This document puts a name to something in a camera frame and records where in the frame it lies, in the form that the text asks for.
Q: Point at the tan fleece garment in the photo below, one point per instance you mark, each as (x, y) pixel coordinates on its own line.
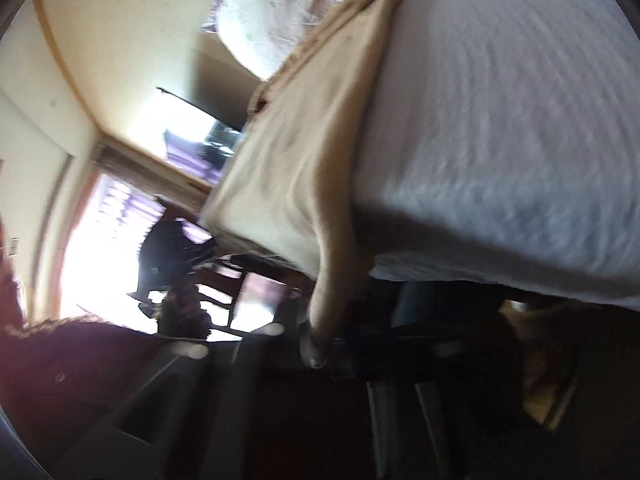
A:
(288, 190)

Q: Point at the dark red garment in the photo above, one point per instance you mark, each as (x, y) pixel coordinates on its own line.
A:
(58, 378)

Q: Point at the dark screen with purple glare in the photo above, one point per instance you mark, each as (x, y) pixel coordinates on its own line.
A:
(204, 159)

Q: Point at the dark wooden chair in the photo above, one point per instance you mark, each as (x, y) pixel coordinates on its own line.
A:
(192, 290)

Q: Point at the white floral quilt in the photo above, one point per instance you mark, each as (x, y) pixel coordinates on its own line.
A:
(270, 15)

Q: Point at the window with blinds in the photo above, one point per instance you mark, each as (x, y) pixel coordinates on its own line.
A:
(101, 262)

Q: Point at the white bed sheet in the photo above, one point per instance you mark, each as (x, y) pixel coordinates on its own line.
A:
(501, 145)

